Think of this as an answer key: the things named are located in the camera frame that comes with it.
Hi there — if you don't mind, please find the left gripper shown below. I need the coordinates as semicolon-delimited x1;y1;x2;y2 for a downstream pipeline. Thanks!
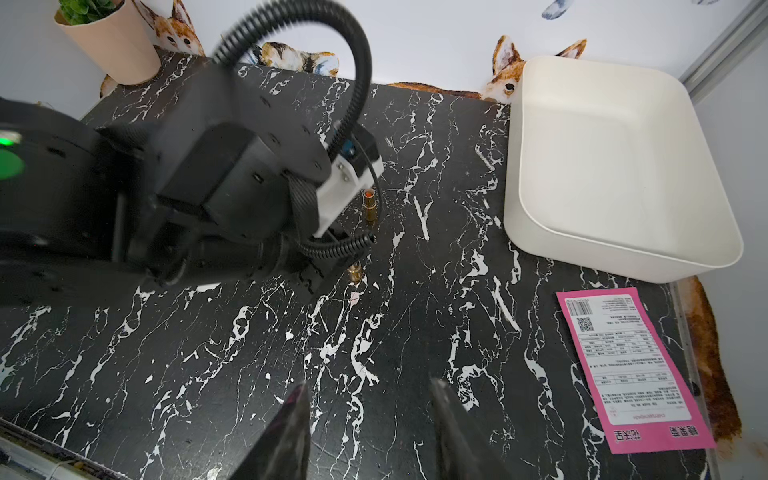
128;65;383;282

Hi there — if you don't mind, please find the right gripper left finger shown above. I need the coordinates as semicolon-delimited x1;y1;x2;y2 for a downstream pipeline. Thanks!
230;383;311;480

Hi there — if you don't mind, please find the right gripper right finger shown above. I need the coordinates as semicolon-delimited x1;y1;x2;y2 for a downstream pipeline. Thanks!
430;378;510;479

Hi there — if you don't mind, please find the gold lipstick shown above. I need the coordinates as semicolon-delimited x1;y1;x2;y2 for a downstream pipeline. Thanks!
362;189;378;226

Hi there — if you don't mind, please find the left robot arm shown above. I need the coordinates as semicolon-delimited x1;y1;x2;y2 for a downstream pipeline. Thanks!
1;66;383;306

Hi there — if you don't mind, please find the pink paper card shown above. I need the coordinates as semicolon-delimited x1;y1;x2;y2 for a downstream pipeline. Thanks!
556;288;716;454

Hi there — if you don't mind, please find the small potted green plant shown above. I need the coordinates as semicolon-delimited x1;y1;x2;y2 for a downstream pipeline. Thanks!
54;1;161;85

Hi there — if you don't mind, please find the cream plastic tray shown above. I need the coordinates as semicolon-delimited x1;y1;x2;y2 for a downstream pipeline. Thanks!
503;56;744;284

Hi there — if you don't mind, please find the aluminium front rail frame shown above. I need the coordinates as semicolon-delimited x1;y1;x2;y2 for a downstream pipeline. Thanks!
1;419;128;480

